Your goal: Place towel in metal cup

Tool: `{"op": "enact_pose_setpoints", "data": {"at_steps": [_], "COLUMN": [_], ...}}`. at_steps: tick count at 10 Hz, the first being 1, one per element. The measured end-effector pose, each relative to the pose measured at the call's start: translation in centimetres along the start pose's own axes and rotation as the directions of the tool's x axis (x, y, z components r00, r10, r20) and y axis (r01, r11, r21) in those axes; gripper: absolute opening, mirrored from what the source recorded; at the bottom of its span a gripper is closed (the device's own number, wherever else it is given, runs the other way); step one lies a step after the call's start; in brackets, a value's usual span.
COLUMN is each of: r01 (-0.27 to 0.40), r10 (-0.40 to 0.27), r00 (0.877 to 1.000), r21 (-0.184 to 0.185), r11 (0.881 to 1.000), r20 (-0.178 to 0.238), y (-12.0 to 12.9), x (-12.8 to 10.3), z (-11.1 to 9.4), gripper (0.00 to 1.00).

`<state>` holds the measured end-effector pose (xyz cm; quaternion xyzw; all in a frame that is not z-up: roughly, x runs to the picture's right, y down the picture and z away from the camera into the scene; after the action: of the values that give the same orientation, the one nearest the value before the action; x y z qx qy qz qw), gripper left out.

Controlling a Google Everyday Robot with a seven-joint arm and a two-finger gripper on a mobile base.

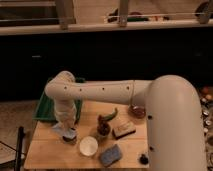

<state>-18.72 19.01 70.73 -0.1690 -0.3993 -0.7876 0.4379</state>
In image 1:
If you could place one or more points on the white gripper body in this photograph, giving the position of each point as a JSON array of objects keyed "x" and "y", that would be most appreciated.
[{"x": 65, "y": 113}]

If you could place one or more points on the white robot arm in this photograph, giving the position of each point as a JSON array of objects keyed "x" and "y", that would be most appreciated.
[{"x": 174, "y": 125}]

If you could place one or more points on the green plastic tray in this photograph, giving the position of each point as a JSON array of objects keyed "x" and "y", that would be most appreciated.
[{"x": 45, "y": 108}]

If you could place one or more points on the green pepper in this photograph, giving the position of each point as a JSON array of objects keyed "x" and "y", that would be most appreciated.
[{"x": 111, "y": 116}]

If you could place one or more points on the black stand left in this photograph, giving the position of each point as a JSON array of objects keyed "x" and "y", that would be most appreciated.
[{"x": 19, "y": 145}]

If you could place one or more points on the brown rectangular block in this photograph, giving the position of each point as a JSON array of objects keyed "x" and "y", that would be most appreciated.
[{"x": 123, "y": 130}]

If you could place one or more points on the blue sponge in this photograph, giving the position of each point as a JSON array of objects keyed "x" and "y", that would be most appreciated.
[{"x": 110, "y": 156}]

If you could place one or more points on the brown round bowl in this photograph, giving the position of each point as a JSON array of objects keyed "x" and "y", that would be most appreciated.
[{"x": 137, "y": 111}]

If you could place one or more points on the small black object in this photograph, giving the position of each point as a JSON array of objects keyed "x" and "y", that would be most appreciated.
[{"x": 144, "y": 159}]

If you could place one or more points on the wooden railing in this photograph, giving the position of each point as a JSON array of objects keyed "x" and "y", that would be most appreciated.
[{"x": 20, "y": 17}]

